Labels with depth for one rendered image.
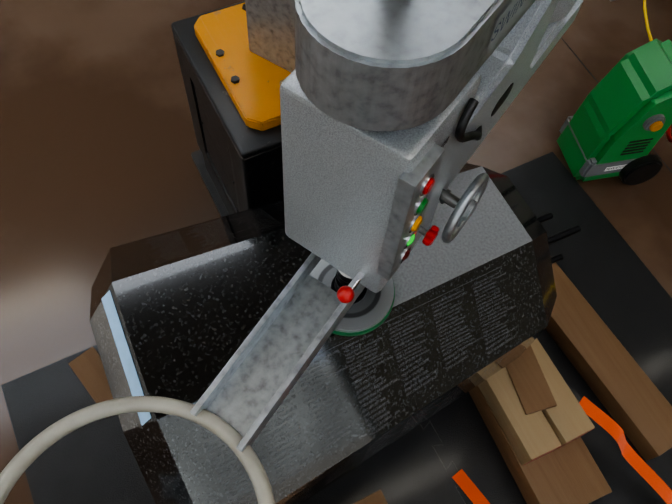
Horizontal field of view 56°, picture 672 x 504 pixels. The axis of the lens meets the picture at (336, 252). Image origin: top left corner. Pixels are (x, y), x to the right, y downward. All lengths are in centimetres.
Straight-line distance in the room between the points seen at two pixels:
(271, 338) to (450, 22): 74
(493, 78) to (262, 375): 70
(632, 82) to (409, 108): 200
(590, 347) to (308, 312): 142
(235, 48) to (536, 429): 153
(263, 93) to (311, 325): 91
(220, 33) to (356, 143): 134
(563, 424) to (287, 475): 100
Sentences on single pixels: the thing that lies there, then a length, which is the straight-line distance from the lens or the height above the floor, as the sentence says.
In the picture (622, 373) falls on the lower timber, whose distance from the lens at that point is 251.
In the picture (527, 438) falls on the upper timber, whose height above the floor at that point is 23.
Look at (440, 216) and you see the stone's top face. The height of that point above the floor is 87.
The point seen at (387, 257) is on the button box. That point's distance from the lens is 103.
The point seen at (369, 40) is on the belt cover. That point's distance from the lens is 75.
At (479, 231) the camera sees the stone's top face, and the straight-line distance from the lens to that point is 166.
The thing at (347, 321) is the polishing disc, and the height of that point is 90.
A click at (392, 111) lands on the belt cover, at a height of 166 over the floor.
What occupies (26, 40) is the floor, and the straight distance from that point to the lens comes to 349.
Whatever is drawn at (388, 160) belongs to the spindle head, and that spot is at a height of 156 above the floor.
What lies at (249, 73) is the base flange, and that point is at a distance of 204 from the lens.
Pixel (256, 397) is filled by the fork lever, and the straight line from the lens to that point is 127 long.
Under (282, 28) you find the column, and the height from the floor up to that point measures 94.
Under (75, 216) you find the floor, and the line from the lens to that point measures 278.
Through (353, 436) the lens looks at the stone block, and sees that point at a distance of 161.
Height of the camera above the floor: 224
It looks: 61 degrees down
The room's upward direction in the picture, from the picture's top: 6 degrees clockwise
